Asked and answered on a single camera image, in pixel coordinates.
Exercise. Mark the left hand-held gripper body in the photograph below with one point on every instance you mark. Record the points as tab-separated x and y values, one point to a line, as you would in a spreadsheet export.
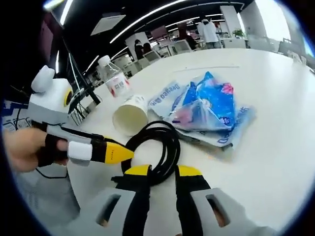
50	100

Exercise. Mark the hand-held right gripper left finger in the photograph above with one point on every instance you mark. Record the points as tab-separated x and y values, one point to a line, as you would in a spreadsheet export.
136	201

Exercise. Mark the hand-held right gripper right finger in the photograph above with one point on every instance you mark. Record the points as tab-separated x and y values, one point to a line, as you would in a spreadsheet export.
192	201

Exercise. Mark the white paper cup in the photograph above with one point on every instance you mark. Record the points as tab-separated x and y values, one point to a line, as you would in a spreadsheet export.
129	118

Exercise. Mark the clear plastic water bottle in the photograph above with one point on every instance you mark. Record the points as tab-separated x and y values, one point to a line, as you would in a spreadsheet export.
115	78

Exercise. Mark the clear packet with blue pad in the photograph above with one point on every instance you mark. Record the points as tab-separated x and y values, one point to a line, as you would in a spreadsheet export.
162	100

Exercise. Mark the blue tissue pack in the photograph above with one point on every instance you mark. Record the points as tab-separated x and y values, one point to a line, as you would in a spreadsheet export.
211	98

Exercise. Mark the person's left hand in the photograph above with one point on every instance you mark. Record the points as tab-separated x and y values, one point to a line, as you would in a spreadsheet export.
24	147

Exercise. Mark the black tripod stand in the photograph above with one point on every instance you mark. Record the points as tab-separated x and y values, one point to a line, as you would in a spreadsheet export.
81	81

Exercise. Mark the person's light top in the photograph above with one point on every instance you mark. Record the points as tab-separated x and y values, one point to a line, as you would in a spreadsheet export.
46	196

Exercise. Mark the white office chair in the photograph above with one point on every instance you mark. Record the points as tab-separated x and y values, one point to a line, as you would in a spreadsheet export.
152	57

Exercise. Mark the long ceiling light strip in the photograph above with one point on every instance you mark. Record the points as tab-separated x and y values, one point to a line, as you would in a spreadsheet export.
147	16

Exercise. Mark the white cabinet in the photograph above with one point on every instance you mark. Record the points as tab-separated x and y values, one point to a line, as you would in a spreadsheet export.
233	42

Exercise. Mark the green potted plant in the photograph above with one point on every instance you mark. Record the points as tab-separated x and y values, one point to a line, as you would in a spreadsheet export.
238	33

